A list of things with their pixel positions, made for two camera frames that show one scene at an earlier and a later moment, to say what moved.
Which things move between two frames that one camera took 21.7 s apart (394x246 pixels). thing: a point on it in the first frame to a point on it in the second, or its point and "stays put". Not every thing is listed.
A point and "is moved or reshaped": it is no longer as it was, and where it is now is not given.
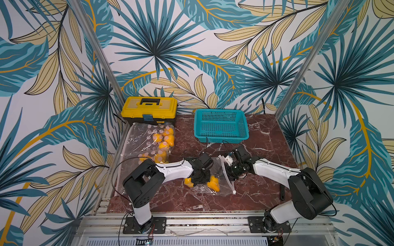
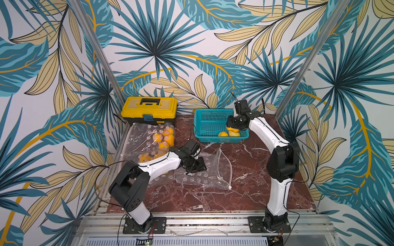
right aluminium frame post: (307, 64) stays put
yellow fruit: (188, 182) to (223, 134)
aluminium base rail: (105, 229) stays put
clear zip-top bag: (218, 169) is moved or reshaped
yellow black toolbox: (157, 110) stays put
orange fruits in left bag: (165, 139) stays put
